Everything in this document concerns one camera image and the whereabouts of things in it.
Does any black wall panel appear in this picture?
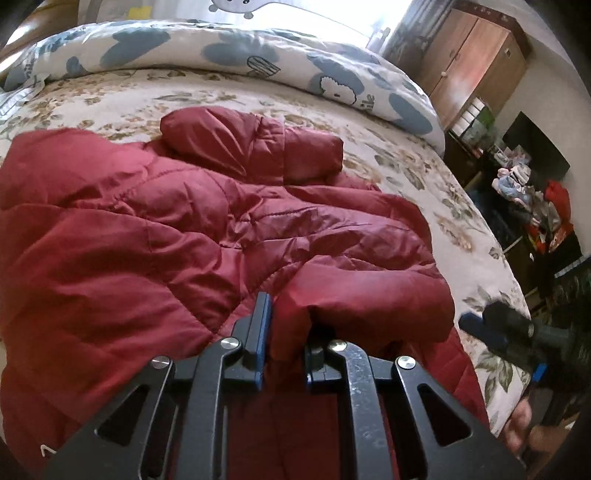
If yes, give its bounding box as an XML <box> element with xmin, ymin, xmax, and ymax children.
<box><xmin>502</xmin><ymin>112</ymin><xmax>570</xmax><ymax>181</ymax></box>

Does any right hand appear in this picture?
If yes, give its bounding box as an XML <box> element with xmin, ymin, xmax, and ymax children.
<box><xmin>501</xmin><ymin>398</ymin><xmax>570</xmax><ymax>454</ymax></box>

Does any red quilted down jacket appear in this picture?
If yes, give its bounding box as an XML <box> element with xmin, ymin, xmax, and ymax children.
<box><xmin>1</xmin><ymin>107</ymin><xmax>488</xmax><ymax>479</ymax></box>

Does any floral beige bed blanket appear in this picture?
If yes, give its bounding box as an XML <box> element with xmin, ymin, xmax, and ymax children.
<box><xmin>1</xmin><ymin>70</ymin><xmax>528</xmax><ymax>432</ymax></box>

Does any wooden wardrobe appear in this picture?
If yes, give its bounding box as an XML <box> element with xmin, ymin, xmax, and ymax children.
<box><xmin>414</xmin><ymin>1</ymin><xmax>532</xmax><ymax>130</ymax></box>

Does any pile of clothes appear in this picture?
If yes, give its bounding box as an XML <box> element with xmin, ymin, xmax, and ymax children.
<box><xmin>492</xmin><ymin>163</ymin><xmax>574</xmax><ymax>254</ymax></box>

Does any blue cloud print duvet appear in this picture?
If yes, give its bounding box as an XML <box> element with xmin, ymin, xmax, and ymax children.
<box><xmin>1</xmin><ymin>20</ymin><xmax>445</xmax><ymax>153</ymax></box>

